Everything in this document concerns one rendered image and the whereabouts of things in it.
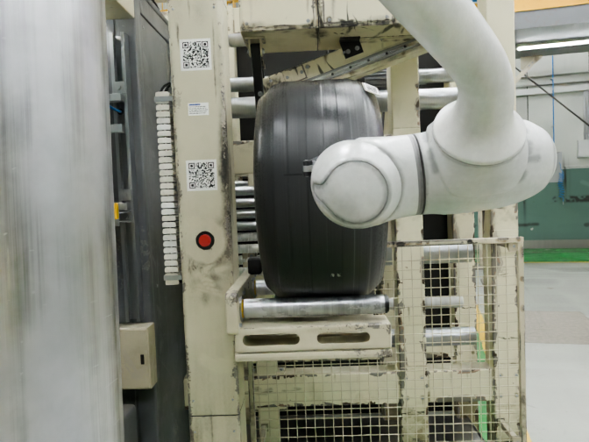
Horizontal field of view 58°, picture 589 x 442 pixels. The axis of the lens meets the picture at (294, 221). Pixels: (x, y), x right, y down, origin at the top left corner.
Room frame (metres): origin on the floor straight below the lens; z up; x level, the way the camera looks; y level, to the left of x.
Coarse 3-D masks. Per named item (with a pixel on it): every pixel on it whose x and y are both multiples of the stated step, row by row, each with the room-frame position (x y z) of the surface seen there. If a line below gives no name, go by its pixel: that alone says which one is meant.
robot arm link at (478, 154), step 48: (384, 0) 0.45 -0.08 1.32; (432, 0) 0.45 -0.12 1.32; (432, 48) 0.49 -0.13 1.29; (480, 48) 0.49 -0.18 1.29; (480, 96) 0.54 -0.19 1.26; (432, 144) 0.62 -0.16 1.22; (480, 144) 0.58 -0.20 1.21; (528, 144) 0.61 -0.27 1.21; (432, 192) 0.62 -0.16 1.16; (480, 192) 0.61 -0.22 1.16; (528, 192) 0.62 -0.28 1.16
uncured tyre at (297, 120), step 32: (288, 96) 1.20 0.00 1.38; (320, 96) 1.19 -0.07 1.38; (352, 96) 1.18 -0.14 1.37; (256, 128) 1.18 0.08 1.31; (288, 128) 1.13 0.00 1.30; (320, 128) 1.13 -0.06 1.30; (352, 128) 1.12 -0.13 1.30; (256, 160) 1.15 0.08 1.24; (288, 160) 1.10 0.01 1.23; (256, 192) 1.14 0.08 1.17; (288, 192) 1.10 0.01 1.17; (256, 224) 1.18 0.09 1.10; (288, 224) 1.10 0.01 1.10; (320, 224) 1.10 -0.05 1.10; (384, 224) 1.13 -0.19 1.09; (288, 256) 1.13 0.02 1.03; (320, 256) 1.13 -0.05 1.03; (352, 256) 1.13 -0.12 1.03; (384, 256) 1.18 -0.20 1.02; (288, 288) 1.20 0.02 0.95; (320, 288) 1.20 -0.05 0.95; (352, 288) 1.20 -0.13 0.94
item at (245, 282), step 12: (240, 276) 1.42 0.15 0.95; (252, 276) 1.51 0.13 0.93; (240, 288) 1.25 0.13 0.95; (252, 288) 1.49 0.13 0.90; (228, 300) 1.18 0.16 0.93; (240, 300) 1.20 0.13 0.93; (228, 312) 1.18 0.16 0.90; (240, 312) 1.21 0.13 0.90; (228, 324) 1.18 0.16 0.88; (240, 324) 1.20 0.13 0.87
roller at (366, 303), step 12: (252, 300) 1.23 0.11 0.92; (264, 300) 1.23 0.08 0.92; (276, 300) 1.23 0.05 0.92; (288, 300) 1.22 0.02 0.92; (300, 300) 1.22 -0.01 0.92; (312, 300) 1.22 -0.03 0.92; (324, 300) 1.22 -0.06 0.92; (336, 300) 1.22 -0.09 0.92; (348, 300) 1.22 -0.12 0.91; (360, 300) 1.21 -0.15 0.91; (372, 300) 1.21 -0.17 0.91; (384, 300) 1.21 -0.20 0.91; (252, 312) 1.22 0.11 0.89; (264, 312) 1.22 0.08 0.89; (276, 312) 1.22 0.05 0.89; (288, 312) 1.22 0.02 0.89; (300, 312) 1.22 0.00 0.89; (312, 312) 1.22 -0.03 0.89; (324, 312) 1.22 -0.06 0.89; (336, 312) 1.22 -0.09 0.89; (348, 312) 1.22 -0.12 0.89; (360, 312) 1.22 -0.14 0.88; (372, 312) 1.22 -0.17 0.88; (384, 312) 1.22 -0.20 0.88
